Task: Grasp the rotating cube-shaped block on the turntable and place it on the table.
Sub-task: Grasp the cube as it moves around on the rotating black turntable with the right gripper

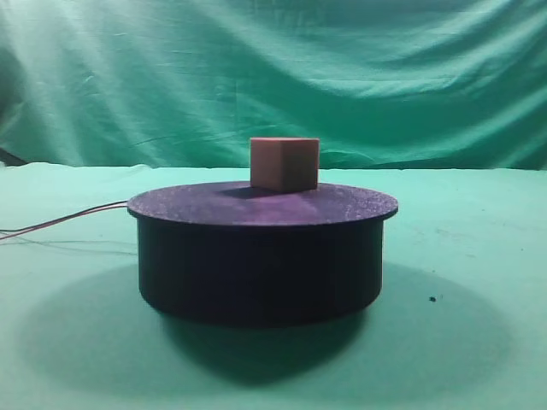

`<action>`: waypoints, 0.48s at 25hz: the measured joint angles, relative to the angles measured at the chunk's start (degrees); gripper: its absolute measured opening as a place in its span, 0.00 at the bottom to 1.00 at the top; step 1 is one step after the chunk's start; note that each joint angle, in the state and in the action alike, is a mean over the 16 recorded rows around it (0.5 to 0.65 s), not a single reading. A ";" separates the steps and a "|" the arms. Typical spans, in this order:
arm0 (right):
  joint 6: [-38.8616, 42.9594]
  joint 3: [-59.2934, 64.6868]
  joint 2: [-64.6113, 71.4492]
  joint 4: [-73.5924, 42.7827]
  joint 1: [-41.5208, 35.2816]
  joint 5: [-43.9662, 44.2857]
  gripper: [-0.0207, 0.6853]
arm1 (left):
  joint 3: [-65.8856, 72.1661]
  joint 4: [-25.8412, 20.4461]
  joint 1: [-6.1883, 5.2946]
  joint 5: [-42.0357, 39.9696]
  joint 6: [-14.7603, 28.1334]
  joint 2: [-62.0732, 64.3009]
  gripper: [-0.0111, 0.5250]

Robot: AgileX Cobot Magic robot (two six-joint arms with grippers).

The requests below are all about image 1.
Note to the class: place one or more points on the pink foam cube block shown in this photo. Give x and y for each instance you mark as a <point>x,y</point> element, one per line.
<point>284,164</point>

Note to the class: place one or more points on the black round turntable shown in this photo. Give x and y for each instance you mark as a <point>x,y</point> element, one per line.
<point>231,254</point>

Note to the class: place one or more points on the green cloth backdrop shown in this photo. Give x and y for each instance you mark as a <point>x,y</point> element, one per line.
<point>382,84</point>

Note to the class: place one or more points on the green table cloth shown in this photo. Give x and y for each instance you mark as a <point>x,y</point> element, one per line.
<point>460,323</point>

